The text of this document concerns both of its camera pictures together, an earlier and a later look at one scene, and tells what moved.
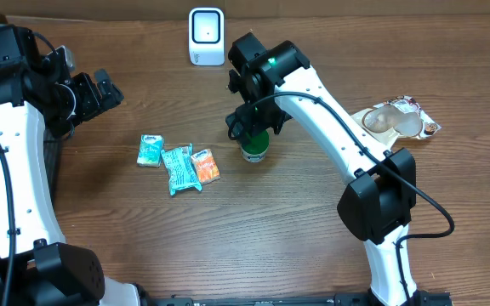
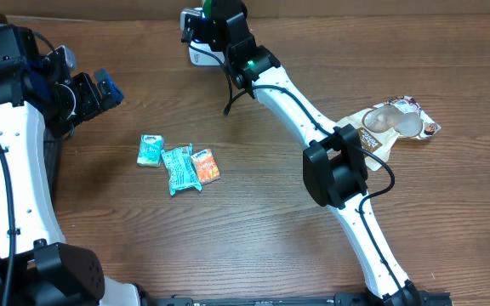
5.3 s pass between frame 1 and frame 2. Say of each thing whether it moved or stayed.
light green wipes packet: stayed
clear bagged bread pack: stayed
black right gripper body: moved
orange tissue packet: stayed
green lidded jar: moved
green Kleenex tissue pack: stayed
